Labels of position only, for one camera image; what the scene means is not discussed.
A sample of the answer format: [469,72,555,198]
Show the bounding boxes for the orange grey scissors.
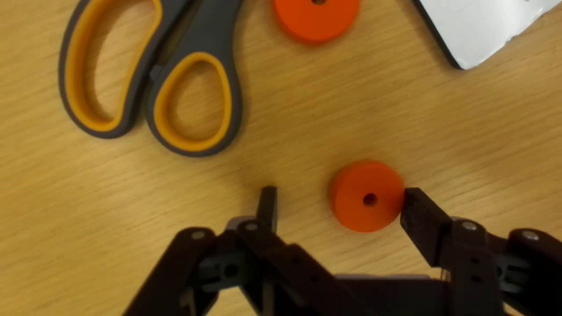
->
[58,0,243,158]

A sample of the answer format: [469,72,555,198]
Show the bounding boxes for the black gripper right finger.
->
[401,187,505,316]

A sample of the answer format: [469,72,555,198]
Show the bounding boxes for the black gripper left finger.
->
[231,186,329,316]

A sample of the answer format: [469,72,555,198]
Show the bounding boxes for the white whiteboard sheet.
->
[413,0,562,70]

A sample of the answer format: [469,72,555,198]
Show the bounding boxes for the orange ring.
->
[269,0,364,47]
[329,159,408,233]

